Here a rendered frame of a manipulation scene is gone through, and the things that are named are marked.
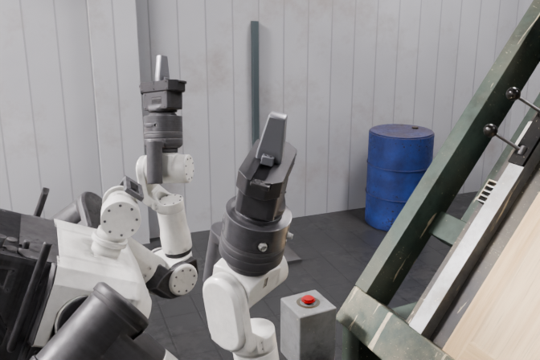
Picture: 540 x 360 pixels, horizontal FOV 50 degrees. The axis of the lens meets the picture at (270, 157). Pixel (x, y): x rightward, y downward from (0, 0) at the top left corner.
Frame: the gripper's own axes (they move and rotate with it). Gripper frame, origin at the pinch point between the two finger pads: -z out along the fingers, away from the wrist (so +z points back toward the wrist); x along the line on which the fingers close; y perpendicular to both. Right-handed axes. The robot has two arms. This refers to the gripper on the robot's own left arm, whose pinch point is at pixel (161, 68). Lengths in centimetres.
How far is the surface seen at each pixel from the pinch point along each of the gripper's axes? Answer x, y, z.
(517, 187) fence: 59, -74, 30
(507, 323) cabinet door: 61, -55, 62
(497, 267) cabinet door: 57, -63, 50
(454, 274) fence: 46, -62, 53
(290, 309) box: 6, -42, 64
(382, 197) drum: -95, -318, 51
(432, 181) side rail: 34, -80, 29
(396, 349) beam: 33, -53, 73
